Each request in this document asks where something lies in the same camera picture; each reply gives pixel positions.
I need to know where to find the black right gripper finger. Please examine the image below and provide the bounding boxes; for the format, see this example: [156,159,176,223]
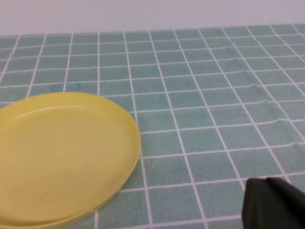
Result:
[241,177,305,229]

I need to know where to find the yellow plastic plate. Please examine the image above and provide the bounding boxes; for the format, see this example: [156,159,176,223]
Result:
[0,92,142,228]

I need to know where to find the green checked tablecloth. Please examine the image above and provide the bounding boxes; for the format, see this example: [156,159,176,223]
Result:
[0,22,305,229]

